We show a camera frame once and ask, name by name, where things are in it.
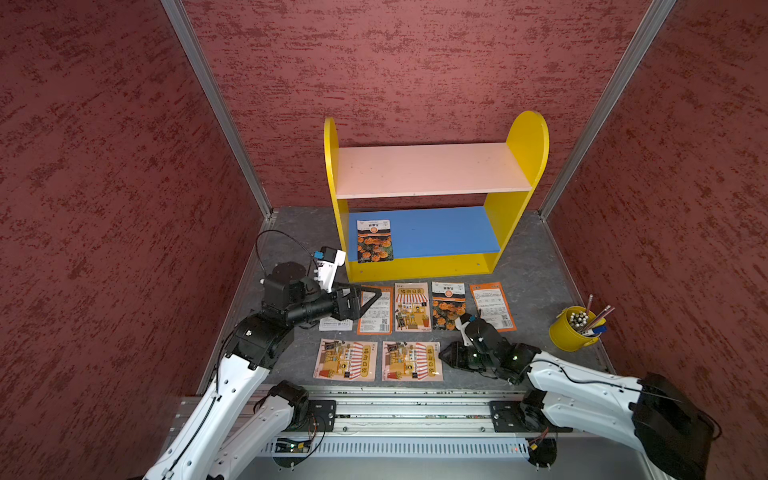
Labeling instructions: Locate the sunflower shop seed bag top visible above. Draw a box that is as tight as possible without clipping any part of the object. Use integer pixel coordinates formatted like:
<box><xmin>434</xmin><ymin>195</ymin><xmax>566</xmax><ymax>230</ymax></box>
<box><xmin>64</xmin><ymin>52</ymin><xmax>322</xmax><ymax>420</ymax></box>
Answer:
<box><xmin>394</xmin><ymin>282</ymin><xmax>431</xmax><ymax>332</ymax></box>

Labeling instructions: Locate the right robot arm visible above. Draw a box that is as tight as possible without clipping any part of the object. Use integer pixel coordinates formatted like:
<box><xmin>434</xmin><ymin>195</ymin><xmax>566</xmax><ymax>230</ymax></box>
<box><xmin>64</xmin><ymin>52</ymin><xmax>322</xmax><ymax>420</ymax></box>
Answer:
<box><xmin>439</xmin><ymin>314</ymin><xmax>722</xmax><ymax>479</ymax></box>

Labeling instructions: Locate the white seed bag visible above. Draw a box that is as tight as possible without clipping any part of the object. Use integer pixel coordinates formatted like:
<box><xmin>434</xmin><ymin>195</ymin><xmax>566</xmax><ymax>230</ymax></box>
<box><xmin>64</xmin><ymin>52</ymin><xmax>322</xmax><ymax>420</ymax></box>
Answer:
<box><xmin>319</xmin><ymin>317</ymin><xmax>354</xmax><ymax>332</ymax></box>

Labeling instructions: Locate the aluminium corner post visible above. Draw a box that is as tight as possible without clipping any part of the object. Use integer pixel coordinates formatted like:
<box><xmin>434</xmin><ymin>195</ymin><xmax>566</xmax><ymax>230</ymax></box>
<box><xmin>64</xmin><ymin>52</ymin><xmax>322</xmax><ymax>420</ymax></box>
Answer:
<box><xmin>161</xmin><ymin>0</ymin><xmax>274</xmax><ymax>220</ymax></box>
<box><xmin>539</xmin><ymin>0</ymin><xmax>676</xmax><ymax>223</ymax></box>

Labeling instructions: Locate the orange seed bag shelf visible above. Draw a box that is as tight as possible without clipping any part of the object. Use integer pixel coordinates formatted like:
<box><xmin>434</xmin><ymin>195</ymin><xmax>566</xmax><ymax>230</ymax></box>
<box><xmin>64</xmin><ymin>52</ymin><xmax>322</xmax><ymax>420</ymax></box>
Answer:
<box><xmin>470</xmin><ymin>282</ymin><xmax>517</xmax><ymax>332</ymax></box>

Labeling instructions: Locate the yellow pen cup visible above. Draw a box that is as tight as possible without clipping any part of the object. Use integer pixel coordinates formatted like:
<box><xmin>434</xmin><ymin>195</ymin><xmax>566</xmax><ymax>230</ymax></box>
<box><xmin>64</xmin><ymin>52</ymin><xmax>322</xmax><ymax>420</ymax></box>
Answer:
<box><xmin>549</xmin><ymin>295</ymin><xmax>615</xmax><ymax>352</ymax></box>

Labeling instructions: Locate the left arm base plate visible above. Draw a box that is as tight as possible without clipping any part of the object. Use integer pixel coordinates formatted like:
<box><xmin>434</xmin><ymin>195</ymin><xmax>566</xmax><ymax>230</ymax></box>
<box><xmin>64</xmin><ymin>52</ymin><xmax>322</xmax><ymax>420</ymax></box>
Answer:
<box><xmin>284</xmin><ymin>399</ymin><xmax>337</xmax><ymax>434</ymax></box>

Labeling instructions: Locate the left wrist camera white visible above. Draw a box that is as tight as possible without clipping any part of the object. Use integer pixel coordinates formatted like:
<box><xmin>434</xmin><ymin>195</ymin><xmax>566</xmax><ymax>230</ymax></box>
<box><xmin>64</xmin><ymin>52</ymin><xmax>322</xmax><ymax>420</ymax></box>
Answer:
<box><xmin>313</xmin><ymin>246</ymin><xmax>347</xmax><ymax>293</ymax></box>

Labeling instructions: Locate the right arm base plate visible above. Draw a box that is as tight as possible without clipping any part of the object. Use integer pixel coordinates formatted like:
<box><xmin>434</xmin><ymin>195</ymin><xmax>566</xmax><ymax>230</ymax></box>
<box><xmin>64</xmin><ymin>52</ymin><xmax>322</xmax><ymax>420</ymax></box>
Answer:
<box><xmin>489</xmin><ymin>401</ymin><xmax>573</xmax><ymax>434</ymax></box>

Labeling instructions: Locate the left aluminium corner post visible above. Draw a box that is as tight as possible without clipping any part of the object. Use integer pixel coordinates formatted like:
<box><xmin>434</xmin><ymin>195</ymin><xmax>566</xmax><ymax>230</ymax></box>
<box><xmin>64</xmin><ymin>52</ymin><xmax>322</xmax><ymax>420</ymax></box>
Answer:
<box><xmin>161</xmin><ymin>0</ymin><xmax>274</xmax><ymax>220</ymax></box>

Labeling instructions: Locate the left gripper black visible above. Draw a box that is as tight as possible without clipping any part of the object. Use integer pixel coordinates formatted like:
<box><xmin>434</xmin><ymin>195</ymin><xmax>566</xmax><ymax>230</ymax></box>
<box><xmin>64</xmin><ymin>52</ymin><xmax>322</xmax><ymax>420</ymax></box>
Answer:
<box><xmin>287</xmin><ymin>278</ymin><xmax>381</xmax><ymax>326</ymax></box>

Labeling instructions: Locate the orange bordered seed bag top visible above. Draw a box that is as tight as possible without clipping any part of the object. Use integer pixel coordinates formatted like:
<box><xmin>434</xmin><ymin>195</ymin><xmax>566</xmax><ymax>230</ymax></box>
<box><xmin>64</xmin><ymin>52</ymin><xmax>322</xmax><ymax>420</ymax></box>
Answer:
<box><xmin>356</xmin><ymin>286</ymin><xmax>394</xmax><ymax>335</ymax></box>

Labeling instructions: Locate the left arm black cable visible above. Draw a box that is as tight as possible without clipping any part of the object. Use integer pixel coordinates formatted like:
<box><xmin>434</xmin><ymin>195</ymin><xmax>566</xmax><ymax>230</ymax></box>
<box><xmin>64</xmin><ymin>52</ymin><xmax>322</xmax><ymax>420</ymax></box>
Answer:
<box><xmin>254</xmin><ymin>229</ymin><xmax>316</xmax><ymax>277</ymax></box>

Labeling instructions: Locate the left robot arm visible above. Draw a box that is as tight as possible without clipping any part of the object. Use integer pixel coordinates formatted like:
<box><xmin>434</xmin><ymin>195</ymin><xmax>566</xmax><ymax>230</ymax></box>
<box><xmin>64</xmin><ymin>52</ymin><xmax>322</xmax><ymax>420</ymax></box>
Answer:
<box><xmin>145</xmin><ymin>260</ymin><xmax>381</xmax><ymax>479</ymax></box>

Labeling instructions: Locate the marigold seed bag top shelf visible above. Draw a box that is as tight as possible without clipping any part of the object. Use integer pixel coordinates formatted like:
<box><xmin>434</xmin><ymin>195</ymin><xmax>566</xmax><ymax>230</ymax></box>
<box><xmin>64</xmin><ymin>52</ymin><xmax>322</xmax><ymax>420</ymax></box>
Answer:
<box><xmin>430</xmin><ymin>282</ymin><xmax>467</xmax><ymax>331</ymax></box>

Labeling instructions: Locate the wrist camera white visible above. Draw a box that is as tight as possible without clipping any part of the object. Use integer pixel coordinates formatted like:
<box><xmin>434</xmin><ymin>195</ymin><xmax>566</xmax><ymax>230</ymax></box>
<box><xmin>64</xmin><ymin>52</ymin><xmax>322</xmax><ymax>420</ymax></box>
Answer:
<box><xmin>313</xmin><ymin>246</ymin><xmax>347</xmax><ymax>293</ymax></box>
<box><xmin>455</xmin><ymin>317</ymin><xmax>472</xmax><ymax>347</ymax></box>

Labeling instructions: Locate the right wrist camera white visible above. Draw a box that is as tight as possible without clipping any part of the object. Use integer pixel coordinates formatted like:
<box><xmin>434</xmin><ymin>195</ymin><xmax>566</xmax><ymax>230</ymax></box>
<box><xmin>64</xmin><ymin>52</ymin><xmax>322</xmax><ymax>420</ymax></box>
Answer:
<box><xmin>455</xmin><ymin>317</ymin><xmax>472</xmax><ymax>347</ymax></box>

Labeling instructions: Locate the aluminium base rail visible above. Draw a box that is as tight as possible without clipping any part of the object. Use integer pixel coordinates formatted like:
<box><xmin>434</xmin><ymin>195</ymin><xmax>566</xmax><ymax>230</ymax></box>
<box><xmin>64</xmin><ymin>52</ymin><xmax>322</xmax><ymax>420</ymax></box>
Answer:
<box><xmin>235</xmin><ymin>388</ymin><xmax>603</xmax><ymax>469</ymax></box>

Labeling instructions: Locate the right aluminium corner post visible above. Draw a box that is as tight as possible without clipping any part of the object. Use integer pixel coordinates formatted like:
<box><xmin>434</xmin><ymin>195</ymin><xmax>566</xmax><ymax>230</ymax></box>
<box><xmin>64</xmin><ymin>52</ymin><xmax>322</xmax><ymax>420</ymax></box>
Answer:
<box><xmin>539</xmin><ymin>0</ymin><xmax>676</xmax><ymax>223</ymax></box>

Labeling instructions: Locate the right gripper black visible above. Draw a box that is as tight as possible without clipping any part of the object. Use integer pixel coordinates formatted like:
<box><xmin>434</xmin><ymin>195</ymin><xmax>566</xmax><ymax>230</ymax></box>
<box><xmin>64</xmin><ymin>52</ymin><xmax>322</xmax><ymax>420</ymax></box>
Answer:
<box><xmin>437</xmin><ymin>342</ymin><xmax>498</xmax><ymax>373</ymax></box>

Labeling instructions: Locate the marigold seed bag shelf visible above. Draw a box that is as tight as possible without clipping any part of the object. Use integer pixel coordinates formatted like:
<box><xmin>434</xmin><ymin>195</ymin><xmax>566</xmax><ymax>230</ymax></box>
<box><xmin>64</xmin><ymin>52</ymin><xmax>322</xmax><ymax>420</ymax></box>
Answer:
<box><xmin>430</xmin><ymin>282</ymin><xmax>467</xmax><ymax>331</ymax></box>
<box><xmin>356</xmin><ymin>219</ymin><xmax>394</xmax><ymax>263</ymax></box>

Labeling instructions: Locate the yellow shelf unit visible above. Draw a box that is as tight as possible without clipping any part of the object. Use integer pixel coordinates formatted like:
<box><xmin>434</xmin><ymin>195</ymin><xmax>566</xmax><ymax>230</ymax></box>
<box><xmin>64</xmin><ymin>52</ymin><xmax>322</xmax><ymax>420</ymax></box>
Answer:
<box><xmin>324</xmin><ymin>111</ymin><xmax>550</xmax><ymax>283</ymax></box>

